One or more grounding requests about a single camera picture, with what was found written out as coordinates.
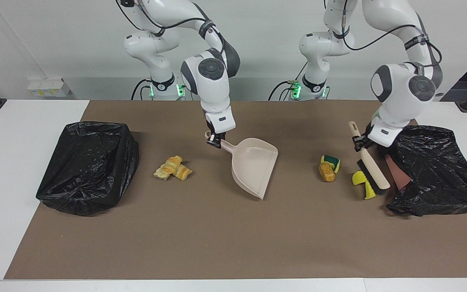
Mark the beige hand brush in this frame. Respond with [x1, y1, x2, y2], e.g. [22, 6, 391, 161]
[348, 120, 391, 195]

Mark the yellow sponge with green scourer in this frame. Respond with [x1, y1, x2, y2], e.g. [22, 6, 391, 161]
[321, 154, 341, 174]

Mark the beige plastic dustpan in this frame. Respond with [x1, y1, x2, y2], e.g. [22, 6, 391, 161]
[204, 131, 279, 200]

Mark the golden croissant piece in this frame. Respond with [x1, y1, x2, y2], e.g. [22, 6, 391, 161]
[175, 164, 193, 181]
[165, 155, 183, 173]

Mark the brown bread roll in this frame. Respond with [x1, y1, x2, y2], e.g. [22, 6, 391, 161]
[319, 161, 336, 183]

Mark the pale pastry piece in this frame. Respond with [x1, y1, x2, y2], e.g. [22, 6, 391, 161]
[153, 164, 171, 180]

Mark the pink plastic bin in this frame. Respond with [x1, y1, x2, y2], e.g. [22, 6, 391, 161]
[383, 156, 412, 191]

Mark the black trash bag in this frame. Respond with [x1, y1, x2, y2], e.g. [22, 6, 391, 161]
[386, 125, 467, 217]
[36, 121, 140, 216]

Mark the brown table mat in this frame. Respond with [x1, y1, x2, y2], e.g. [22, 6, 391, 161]
[4, 99, 467, 280]

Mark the white electrical outlet box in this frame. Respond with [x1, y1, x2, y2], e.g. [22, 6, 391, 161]
[27, 78, 72, 98]

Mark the black base power cable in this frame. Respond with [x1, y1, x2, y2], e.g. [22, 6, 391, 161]
[268, 80, 299, 101]
[131, 78, 153, 101]

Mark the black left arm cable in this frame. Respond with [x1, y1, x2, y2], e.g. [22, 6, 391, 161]
[339, 0, 443, 67]

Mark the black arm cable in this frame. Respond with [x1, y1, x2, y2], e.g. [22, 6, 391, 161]
[339, 0, 443, 67]
[116, 0, 214, 39]

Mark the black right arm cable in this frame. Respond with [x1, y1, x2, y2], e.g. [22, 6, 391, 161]
[116, 0, 214, 39]

